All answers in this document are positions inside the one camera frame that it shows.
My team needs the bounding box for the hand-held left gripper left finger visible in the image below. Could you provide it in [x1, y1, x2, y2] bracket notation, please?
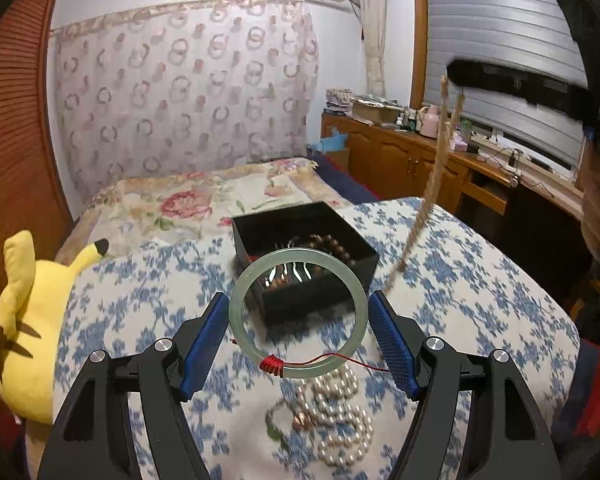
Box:
[36, 291, 231, 480]

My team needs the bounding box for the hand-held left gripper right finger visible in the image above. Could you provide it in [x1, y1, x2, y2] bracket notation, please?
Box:
[367, 290, 563, 480]

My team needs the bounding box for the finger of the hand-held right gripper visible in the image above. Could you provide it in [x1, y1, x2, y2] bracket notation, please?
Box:
[445, 59, 589, 114]

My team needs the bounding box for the jade bangle with red thread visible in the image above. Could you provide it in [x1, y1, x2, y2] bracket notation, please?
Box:
[228, 249, 392, 380]

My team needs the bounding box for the pearl necklace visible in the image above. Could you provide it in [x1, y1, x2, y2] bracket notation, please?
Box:
[292, 362, 377, 467]

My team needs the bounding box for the black jewelry box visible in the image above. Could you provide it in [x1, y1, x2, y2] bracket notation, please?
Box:
[230, 201, 380, 326]

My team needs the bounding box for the beige bead necklace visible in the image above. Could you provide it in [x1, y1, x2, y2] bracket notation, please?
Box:
[384, 74, 466, 292]

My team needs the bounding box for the bundle of silver hairpins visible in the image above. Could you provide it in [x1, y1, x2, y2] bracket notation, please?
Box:
[264, 259, 317, 292]

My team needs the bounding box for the brown wooden bead bracelet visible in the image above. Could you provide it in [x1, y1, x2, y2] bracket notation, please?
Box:
[292, 232, 354, 272]

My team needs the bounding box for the pink thermos jug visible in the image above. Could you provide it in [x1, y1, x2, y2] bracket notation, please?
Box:
[419, 105, 441, 137]

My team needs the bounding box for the pink floral bedspread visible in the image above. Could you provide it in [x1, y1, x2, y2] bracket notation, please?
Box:
[55, 157, 356, 262]

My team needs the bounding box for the wooden sideboard cabinet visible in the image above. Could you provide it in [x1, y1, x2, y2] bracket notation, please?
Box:
[321, 112, 597, 242]

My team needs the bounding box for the flat cardboard box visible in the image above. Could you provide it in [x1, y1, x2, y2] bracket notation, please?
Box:
[350, 97, 402, 126]

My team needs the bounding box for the beige window curtain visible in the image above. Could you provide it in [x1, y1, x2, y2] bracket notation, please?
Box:
[356, 0, 387, 99]

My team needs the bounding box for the yellow plush toy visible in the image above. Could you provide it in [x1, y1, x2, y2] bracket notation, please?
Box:
[0, 230, 110, 424]

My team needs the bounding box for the dark blue blanket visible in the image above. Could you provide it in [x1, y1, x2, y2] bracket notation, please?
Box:
[307, 152, 377, 207]

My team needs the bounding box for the stack of floral cloth bags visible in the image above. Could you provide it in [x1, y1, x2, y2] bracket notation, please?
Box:
[325, 87, 354, 114]

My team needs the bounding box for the blue plastic bag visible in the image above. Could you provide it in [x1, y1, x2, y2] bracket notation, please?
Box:
[320, 127, 350, 154]

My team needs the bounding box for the wooden louvered wardrobe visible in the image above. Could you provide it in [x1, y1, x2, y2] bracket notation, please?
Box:
[0, 0, 76, 411]

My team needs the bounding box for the green bead string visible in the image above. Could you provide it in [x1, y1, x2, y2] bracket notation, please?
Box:
[263, 402, 294, 454]

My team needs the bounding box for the circle patterned wall curtain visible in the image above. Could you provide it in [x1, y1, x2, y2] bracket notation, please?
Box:
[50, 0, 321, 207]

